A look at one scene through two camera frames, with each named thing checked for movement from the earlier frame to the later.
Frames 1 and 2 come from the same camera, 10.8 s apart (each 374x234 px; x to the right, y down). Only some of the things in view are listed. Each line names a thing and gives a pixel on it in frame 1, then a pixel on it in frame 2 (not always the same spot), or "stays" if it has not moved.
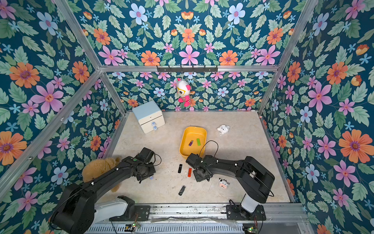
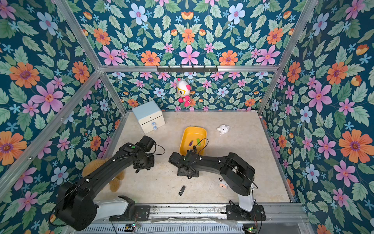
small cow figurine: [223, 183] stays
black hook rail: [187, 69] stays
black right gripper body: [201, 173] → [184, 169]
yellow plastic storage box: [193, 140] stays
